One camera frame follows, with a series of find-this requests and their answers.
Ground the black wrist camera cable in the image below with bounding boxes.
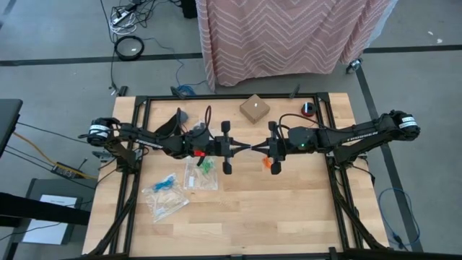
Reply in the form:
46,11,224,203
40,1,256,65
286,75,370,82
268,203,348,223
278,113,357,131
175,105,214,140

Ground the pink chevron curtain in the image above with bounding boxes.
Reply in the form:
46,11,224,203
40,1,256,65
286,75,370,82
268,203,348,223
194,0,398,92

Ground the grey floor mat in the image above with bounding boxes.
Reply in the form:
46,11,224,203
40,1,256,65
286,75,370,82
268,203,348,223
22,178,99,246

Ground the blue floor cable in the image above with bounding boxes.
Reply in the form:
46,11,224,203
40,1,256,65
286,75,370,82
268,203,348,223
377,186,422,251

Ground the black power brick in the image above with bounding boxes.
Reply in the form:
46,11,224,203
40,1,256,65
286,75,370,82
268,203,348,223
50,161,79,181

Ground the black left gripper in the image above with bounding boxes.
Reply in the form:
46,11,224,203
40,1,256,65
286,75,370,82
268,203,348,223
201,121,252,175

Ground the black left wrist camera cable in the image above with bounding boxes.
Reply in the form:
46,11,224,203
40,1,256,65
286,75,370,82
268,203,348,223
175,105,214,140

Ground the white power strip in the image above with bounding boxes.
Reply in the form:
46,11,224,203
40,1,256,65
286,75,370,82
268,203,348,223
110,9,131,25

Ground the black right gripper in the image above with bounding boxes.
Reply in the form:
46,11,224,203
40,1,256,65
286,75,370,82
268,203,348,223
251,121,318,176

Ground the black floor box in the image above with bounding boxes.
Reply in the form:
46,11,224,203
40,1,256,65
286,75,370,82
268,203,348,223
181,0,199,20

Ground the white paper sheet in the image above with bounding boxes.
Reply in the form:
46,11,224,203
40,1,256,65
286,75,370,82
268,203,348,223
22,194,79,246

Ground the yellow floor cable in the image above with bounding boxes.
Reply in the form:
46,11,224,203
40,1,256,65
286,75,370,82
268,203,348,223
13,131,97,181

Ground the small cardboard box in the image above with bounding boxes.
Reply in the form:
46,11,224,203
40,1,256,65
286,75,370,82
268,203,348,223
239,94,271,123

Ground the black bar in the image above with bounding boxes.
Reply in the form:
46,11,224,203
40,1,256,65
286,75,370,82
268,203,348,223
0,191,91,228

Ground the black aluminium table frame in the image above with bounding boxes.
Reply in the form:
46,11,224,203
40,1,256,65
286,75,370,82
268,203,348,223
61,92,462,260

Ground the black side desk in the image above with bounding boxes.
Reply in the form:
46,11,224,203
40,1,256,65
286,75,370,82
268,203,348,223
0,98,24,160

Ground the white cable coil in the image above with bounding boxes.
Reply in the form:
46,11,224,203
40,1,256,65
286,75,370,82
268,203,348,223
109,19,139,36

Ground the black glove-like object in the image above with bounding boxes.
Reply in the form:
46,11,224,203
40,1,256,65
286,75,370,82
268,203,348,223
154,110,189,140

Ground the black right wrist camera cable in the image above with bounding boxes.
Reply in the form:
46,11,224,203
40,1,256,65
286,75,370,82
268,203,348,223
278,113,357,131

